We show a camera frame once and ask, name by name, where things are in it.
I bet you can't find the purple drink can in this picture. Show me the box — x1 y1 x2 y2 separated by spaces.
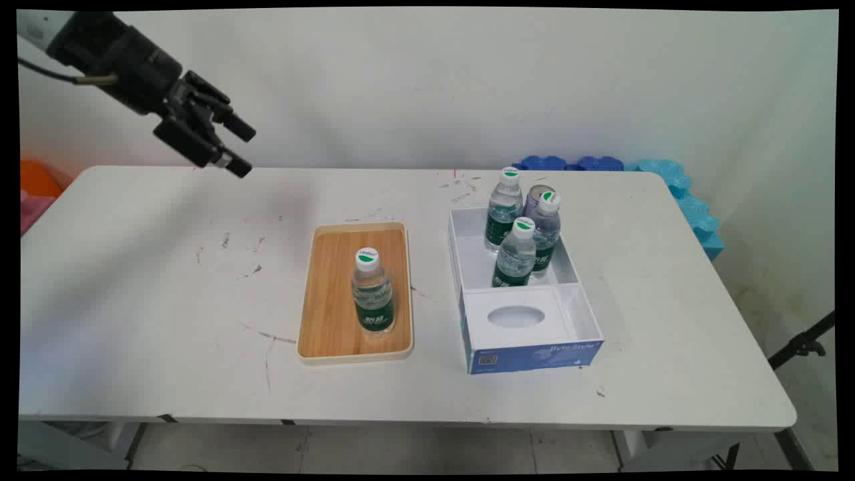
523 184 555 218

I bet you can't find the black tripod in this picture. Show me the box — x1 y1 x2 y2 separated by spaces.
767 310 837 372

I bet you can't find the pink object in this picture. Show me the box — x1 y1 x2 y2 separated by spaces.
20 190 58 236

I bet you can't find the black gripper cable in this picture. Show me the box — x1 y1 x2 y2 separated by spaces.
18 58 119 86

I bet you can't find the wooden tray with cream rim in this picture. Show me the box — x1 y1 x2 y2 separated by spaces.
296 221 415 365

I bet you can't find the orange object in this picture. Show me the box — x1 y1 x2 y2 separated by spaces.
20 159 71 199

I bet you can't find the light blue foam mat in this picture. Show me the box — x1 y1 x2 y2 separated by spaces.
625 158 725 263

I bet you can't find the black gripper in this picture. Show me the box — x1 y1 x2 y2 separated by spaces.
48 12 257 180

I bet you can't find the white table leg frame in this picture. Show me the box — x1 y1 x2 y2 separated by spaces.
19 421 145 472

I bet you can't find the white box with blue side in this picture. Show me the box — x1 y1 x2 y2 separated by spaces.
448 206 605 375

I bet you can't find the clear water bottle green label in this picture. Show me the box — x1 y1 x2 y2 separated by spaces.
351 247 396 337
484 167 525 255
492 217 537 289
531 190 562 275

